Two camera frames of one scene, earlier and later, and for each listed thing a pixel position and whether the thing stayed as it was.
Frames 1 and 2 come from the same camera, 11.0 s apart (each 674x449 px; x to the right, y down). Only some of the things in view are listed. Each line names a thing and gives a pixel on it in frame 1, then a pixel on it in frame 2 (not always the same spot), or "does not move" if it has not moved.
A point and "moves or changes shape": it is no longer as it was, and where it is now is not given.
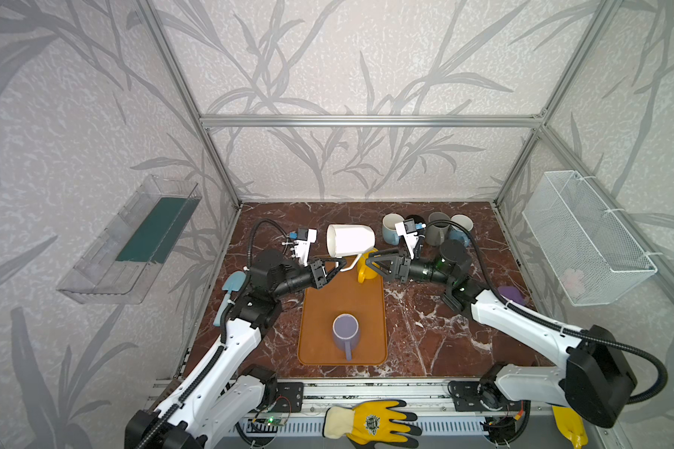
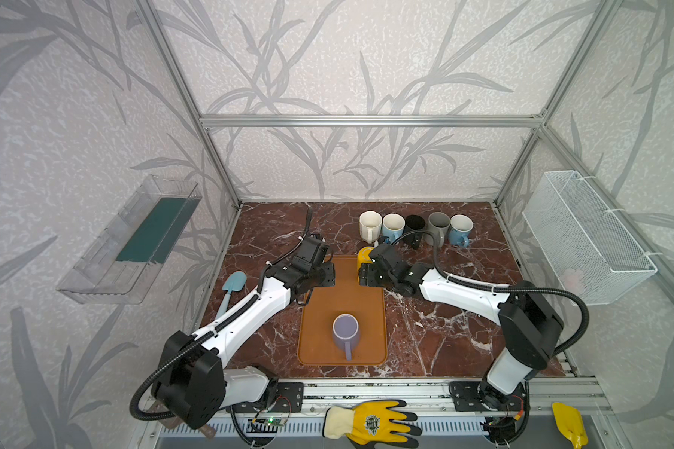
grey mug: (436, 233) does not move
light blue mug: (389, 232) does not move
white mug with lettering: (344, 240) → (370, 225)
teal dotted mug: (458, 234) does not move
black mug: (417, 219) moves or changes shape
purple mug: (345, 329) does not move
